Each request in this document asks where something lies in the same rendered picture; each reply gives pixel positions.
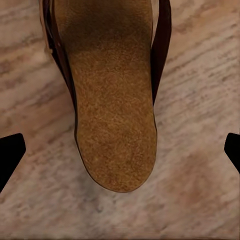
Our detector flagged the sandal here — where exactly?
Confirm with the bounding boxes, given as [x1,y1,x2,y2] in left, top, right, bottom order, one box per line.
[38,0,172,193]

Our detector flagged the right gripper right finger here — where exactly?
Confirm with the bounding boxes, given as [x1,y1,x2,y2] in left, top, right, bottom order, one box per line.
[224,133,240,173]

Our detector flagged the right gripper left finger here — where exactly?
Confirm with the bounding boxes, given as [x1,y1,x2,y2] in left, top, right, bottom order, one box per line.
[0,133,26,193]

